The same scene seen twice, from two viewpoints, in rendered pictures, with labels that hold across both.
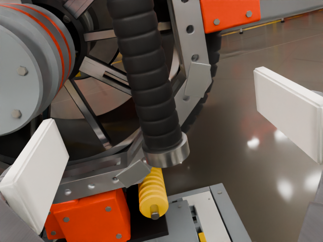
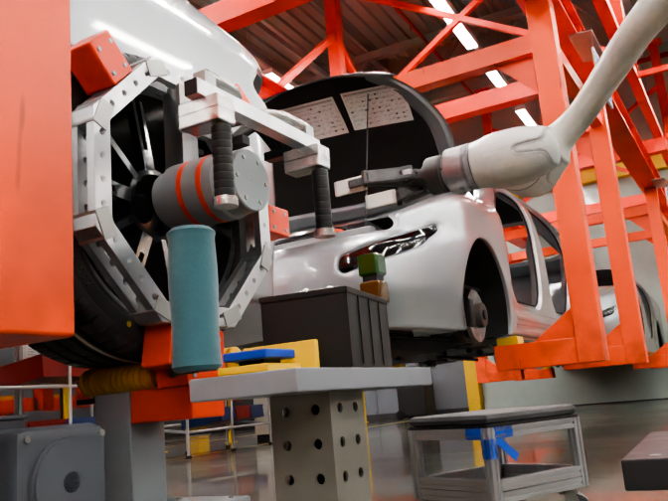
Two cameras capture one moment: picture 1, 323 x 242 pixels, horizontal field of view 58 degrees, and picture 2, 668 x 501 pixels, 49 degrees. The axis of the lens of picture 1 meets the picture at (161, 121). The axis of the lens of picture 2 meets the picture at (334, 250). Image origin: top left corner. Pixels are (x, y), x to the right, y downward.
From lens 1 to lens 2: 150 cm
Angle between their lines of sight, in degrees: 69
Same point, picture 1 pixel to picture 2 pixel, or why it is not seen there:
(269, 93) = (374, 198)
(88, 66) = not seen: hidden behind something
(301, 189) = not seen: outside the picture
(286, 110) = (382, 197)
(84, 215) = not seen: hidden behind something
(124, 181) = (228, 319)
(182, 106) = (258, 272)
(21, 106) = (261, 200)
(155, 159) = (329, 230)
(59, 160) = (344, 191)
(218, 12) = (275, 222)
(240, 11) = (282, 227)
